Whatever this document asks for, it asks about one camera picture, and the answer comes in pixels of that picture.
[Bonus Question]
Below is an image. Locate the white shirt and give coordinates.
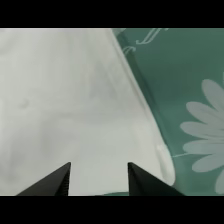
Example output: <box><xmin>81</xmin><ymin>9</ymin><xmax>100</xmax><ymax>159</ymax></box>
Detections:
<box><xmin>0</xmin><ymin>28</ymin><xmax>176</xmax><ymax>197</ymax></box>

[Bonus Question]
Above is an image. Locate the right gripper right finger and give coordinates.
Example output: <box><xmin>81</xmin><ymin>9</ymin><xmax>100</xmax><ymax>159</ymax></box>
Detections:
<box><xmin>127</xmin><ymin>162</ymin><xmax>185</xmax><ymax>197</ymax></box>

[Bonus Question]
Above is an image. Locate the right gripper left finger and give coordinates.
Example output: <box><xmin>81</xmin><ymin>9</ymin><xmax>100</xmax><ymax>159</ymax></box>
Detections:
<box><xmin>17</xmin><ymin>161</ymin><xmax>72</xmax><ymax>197</ymax></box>

